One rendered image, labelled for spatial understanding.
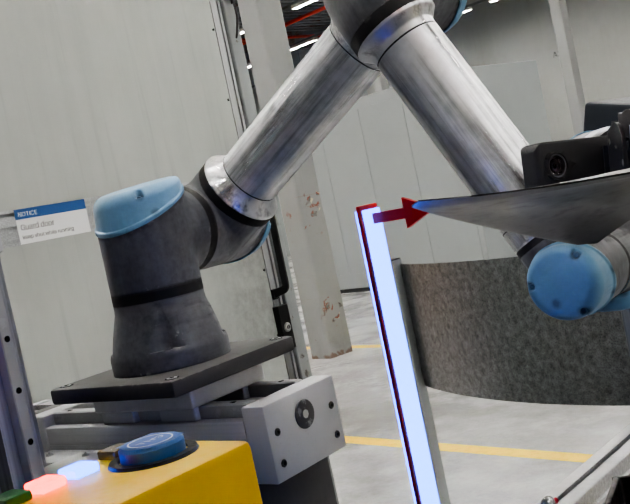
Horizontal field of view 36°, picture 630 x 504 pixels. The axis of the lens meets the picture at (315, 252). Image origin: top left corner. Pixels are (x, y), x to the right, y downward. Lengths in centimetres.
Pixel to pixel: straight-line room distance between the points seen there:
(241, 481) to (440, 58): 54
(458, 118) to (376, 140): 1019
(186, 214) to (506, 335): 160
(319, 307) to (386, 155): 401
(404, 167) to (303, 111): 971
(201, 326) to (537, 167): 50
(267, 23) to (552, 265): 662
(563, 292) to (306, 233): 643
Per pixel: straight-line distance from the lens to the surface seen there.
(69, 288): 235
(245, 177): 126
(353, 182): 1152
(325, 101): 120
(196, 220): 124
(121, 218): 120
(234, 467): 58
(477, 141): 97
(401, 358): 78
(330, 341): 742
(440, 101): 98
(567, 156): 92
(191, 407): 116
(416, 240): 1096
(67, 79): 246
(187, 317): 120
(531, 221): 74
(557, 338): 259
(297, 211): 735
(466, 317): 281
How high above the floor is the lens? 120
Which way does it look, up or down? 3 degrees down
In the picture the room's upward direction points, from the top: 12 degrees counter-clockwise
